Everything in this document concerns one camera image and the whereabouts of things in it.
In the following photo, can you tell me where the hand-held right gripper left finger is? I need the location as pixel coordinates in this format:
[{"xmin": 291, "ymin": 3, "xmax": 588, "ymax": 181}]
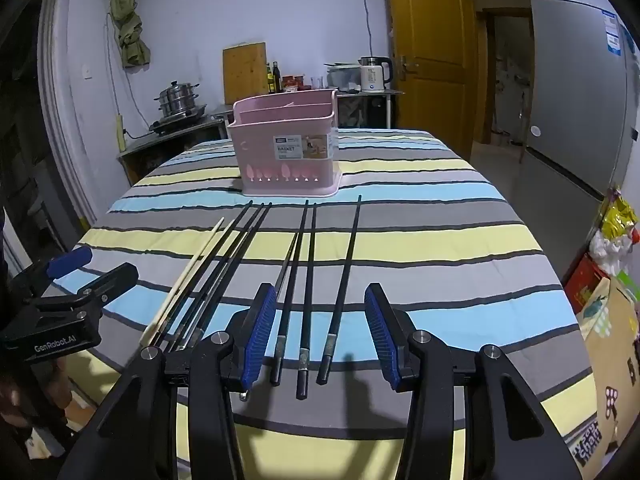
[{"xmin": 59, "ymin": 282, "xmax": 278, "ymax": 480}]

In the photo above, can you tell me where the steel kitchen table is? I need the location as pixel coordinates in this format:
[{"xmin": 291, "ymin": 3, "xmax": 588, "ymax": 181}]
[{"xmin": 210, "ymin": 87, "xmax": 405, "ymax": 131}]

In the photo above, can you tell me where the green knotted curtain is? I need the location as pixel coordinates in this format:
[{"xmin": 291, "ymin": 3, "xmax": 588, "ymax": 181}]
[{"xmin": 109, "ymin": 0, "xmax": 152, "ymax": 68}]

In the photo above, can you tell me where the induction stove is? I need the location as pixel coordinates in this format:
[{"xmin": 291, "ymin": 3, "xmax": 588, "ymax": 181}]
[{"xmin": 149, "ymin": 104, "xmax": 208, "ymax": 137}]

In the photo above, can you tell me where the beige wooden chopstick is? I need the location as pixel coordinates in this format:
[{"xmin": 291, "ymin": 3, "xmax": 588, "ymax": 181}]
[{"xmin": 140, "ymin": 217, "xmax": 225, "ymax": 348}]

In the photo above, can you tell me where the red box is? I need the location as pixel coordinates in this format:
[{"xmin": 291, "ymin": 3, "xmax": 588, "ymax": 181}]
[{"xmin": 562, "ymin": 252, "xmax": 612, "ymax": 315}]

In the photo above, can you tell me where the clear plastic container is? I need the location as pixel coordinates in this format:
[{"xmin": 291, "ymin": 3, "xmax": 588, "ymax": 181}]
[{"xmin": 325, "ymin": 62, "xmax": 362, "ymax": 92}]

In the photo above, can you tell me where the pink plastic utensil basket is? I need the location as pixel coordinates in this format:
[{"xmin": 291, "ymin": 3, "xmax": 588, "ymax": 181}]
[{"xmin": 226, "ymin": 87, "xmax": 343, "ymax": 197}]

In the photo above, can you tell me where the white electric kettle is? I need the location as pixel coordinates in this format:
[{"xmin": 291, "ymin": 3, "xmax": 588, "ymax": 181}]
[{"xmin": 359, "ymin": 56, "xmax": 393, "ymax": 93}]

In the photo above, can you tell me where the yellow wooden door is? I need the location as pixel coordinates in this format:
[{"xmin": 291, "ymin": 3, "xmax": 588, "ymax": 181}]
[{"xmin": 384, "ymin": 0, "xmax": 478, "ymax": 161}]

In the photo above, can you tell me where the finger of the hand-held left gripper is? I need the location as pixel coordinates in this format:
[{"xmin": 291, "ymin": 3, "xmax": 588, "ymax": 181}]
[
  {"xmin": 50, "ymin": 262, "xmax": 140, "ymax": 315},
  {"xmin": 45, "ymin": 246, "xmax": 94, "ymax": 282}
]

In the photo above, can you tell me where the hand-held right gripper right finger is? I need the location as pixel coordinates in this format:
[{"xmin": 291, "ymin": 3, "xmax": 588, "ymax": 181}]
[{"xmin": 364, "ymin": 282, "xmax": 583, "ymax": 480}]

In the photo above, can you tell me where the low steel table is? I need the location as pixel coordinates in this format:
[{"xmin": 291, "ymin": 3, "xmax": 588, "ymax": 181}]
[{"xmin": 117, "ymin": 110, "xmax": 236, "ymax": 186}]

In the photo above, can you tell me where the yellow snack bag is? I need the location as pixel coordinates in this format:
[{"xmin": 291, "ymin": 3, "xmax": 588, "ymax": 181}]
[{"xmin": 597, "ymin": 186, "xmax": 640, "ymax": 243}]

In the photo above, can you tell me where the white plastic bag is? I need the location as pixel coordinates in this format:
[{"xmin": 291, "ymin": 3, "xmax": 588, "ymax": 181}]
[{"xmin": 589, "ymin": 230, "xmax": 636, "ymax": 276}]

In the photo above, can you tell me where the cardboard box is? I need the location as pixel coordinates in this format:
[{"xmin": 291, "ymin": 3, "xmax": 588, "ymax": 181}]
[{"xmin": 565, "ymin": 275, "xmax": 640, "ymax": 471}]

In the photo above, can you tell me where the wall cable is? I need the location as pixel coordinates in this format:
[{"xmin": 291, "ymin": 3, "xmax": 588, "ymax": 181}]
[{"xmin": 357, "ymin": 0, "xmax": 375, "ymax": 58}]

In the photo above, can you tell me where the grey refrigerator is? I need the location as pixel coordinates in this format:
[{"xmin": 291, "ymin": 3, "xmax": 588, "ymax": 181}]
[{"xmin": 520, "ymin": 0, "xmax": 640, "ymax": 203}]

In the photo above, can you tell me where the steel steamer pot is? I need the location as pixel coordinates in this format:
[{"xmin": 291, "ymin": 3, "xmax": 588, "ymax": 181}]
[{"xmin": 152, "ymin": 80, "xmax": 202, "ymax": 120}]

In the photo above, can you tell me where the wooden cutting board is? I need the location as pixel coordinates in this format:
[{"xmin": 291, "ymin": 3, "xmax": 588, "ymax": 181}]
[{"xmin": 222, "ymin": 42, "xmax": 269, "ymax": 106}]

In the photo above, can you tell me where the striped tablecloth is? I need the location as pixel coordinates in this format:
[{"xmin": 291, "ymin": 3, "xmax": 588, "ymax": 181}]
[{"xmin": 42, "ymin": 127, "xmax": 598, "ymax": 480}]

